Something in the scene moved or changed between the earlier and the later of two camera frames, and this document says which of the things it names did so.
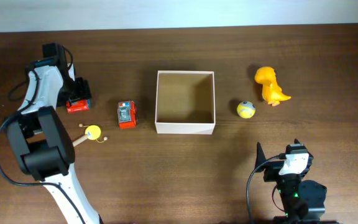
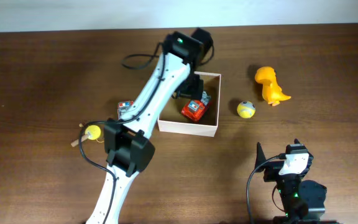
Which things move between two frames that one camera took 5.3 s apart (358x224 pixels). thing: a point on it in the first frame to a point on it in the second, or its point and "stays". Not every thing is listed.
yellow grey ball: x=246 y=109 stays
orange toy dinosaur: x=271 y=93 stays
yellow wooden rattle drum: x=92 y=132 stays
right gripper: x=273 y=168 stays
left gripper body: x=76 y=91 to x=192 y=89
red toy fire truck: x=74 y=107 to x=194 y=109
